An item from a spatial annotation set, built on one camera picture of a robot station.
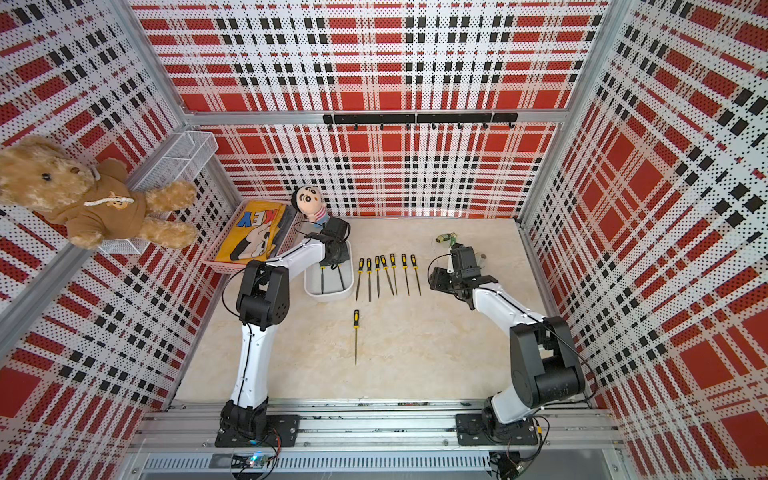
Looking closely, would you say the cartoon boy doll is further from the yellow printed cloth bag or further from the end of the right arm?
the end of the right arm

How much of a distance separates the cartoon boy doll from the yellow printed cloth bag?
93mm

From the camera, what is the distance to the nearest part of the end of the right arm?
67cm

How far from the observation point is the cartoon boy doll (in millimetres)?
1101

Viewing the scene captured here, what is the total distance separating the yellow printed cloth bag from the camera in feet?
3.39

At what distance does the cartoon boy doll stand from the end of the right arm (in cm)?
57

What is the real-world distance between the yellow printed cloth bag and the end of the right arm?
0.61 meters
